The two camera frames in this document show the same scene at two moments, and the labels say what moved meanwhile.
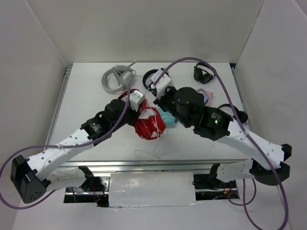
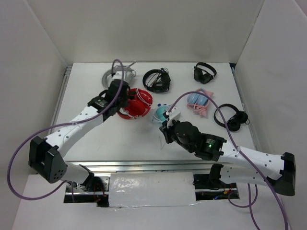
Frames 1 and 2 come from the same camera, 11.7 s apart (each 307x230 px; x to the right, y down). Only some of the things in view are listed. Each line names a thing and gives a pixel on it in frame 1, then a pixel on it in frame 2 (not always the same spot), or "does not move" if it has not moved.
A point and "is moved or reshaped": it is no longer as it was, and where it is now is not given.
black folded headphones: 204,78 does not move
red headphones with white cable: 151,128 is moved or reshaped
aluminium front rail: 147,166 does not move
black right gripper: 159,100 to 166,131
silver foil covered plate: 173,189 does not move
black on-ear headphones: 242,115 does not move
